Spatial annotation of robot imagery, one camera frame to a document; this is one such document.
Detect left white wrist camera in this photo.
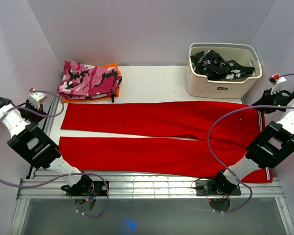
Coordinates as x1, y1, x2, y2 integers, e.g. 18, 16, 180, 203
28, 88, 47, 109

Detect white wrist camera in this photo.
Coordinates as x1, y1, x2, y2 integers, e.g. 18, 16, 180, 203
269, 74, 287, 95
28, 88, 47, 109

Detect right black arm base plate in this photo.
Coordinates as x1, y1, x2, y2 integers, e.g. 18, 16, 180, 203
194, 180, 241, 196

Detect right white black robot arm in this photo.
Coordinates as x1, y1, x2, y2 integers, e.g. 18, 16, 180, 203
211, 90, 294, 194

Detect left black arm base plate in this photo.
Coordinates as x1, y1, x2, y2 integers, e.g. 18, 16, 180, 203
61, 181, 110, 197

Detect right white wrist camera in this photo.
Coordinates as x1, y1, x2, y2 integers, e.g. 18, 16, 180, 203
269, 74, 287, 95

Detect pink camouflage folded trousers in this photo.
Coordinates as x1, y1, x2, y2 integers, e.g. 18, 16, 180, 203
57, 60, 123, 100

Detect aluminium rail frame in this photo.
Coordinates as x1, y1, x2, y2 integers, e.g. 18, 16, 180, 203
21, 169, 286, 235

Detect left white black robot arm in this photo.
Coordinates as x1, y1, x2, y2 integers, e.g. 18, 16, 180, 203
0, 92, 95, 196

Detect black white floral trousers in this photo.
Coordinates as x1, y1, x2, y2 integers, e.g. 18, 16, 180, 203
190, 50, 255, 81

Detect cream perforated plastic basket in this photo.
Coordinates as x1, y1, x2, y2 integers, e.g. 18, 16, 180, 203
186, 43, 262, 99

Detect red trousers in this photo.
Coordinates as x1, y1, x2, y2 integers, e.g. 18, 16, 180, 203
59, 101, 265, 178

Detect orange folded trousers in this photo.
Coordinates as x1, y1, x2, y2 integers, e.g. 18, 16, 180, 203
60, 63, 121, 104

